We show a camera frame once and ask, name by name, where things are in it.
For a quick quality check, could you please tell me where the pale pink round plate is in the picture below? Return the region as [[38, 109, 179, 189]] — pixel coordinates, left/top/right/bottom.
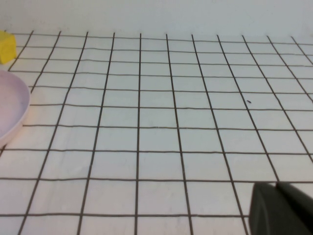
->
[[0, 70, 31, 147]]

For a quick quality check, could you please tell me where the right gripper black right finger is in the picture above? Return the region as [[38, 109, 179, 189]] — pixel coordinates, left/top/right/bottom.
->
[[276, 182, 313, 235]]

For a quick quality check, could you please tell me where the white black-grid table cover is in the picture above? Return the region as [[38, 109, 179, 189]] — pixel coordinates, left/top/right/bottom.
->
[[0, 31, 313, 235]]

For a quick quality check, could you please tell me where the yellow foam cube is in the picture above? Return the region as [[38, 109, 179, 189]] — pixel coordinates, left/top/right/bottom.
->
[[0, 30, 17, 65]]

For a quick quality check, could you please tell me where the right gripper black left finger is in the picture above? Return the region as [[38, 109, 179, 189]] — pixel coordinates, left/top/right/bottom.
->
[[248, 182, 294, 235]]

